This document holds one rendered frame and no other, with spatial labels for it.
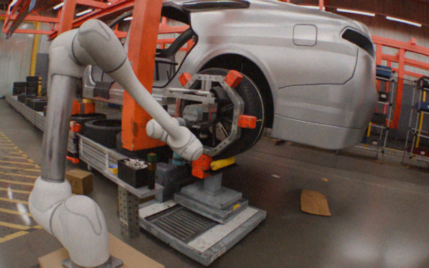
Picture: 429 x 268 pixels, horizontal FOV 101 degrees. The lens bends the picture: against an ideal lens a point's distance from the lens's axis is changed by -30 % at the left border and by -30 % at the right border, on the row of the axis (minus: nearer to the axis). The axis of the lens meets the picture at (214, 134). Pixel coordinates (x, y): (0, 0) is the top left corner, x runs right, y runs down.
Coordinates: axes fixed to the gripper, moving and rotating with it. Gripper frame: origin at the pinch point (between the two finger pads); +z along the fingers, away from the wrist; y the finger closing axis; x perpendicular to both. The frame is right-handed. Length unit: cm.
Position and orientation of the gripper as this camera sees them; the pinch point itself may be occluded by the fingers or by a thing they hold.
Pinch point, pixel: (204, 123)
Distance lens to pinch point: 145.4
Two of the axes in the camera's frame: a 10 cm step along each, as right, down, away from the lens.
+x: 1.0, -9.8, -1.9
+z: 5.8, -1.0, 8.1
